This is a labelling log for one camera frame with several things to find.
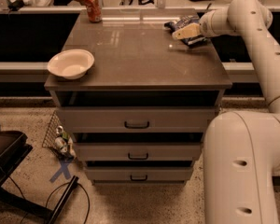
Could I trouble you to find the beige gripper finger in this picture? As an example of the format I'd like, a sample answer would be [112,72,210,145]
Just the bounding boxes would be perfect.
[172,23,201,40]

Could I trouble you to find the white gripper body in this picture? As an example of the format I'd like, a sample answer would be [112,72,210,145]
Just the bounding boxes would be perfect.
[199,8,231,37]

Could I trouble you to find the blue chip bag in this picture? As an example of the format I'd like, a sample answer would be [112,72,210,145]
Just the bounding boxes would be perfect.
[164,15,205,46]

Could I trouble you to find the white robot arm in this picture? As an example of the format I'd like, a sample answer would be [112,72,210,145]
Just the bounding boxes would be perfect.
[173,0,280,224]

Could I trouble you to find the white paper bowl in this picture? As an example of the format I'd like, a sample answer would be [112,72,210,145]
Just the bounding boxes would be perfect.
[47,49,94,80]

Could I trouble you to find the orange soda can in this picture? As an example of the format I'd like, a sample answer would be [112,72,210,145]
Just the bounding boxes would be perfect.
[85,0,102,22]

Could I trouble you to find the grey drawer cabinet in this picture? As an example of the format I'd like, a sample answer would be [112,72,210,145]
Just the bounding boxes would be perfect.
[44,8,233,185]

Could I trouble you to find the top grey drawer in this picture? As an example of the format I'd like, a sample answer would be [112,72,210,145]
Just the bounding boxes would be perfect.
[56,107,217,133]

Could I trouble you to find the grey drawer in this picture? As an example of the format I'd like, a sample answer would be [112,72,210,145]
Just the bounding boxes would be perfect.
[73,143,202,161]
[56,107,217,133]
[84,167,193,182]

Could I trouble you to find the middle grey drawer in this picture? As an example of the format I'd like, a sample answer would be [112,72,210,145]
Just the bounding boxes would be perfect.
[73,143,202,161]

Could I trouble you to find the bottles in basket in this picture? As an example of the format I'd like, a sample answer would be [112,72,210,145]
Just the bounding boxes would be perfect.
[54,126,76,159]

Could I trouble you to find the bottom grey drawer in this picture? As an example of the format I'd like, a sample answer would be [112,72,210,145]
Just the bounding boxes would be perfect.
[84,167,193,182]

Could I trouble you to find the black cart on left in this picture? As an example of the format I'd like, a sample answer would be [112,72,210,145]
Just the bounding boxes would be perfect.
[0,127,78,224]

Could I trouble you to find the wire mesh basket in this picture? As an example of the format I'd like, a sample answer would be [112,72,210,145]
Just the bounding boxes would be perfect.
[42,112,61,147]

